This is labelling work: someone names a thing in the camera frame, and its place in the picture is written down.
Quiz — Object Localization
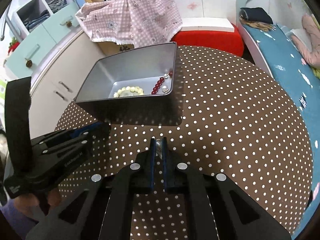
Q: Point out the cream pearl bead bracelet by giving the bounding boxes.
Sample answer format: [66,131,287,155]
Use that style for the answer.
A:
[113,86,145,99]

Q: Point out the red bead bracelet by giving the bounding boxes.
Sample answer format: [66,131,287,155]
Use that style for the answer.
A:
[150,70,175,95]

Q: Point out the left human hand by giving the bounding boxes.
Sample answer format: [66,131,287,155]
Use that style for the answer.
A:
[14,188,62,218]

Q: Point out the beige low cabinet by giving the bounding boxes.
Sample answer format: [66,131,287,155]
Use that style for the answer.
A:
[29,31,104,138]

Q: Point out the brown polka dot tablecloth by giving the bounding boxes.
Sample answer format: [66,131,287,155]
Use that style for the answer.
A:
[59,46,313,233]

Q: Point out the grey metal tin box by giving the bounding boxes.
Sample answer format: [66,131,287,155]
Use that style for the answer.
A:
[74,42,184,126]

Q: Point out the mint drawer unit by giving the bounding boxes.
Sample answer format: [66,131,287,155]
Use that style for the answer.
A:
[5,2,79,78]

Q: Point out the cardboard box with characters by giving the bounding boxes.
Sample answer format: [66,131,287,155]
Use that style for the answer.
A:
[97,42,134,56]

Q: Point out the red green plush toy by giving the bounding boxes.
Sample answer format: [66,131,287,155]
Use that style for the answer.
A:
[8,37,20,55]

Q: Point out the pink checkered cloth cover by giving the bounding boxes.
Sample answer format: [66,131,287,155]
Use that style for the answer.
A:
[75,0,183,48]

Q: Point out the purple stair shelf unit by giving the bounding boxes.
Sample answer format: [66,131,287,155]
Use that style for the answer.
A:
[9,0,79,38]

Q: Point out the blue patterned bed sheet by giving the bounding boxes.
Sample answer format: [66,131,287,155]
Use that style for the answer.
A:
[238,24,319,239]

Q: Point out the white board on stool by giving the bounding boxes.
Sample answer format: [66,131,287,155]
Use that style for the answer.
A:
[181,17,234,33]

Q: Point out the green plush pillow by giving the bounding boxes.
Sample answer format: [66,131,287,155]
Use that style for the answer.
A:
[311,67,320,79]

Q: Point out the pink plush pillow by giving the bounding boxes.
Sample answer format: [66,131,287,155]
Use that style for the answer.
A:
[291,14,319,69]

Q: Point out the folded dark clothes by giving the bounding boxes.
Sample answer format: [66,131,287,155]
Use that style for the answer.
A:
[239,7,273,24]

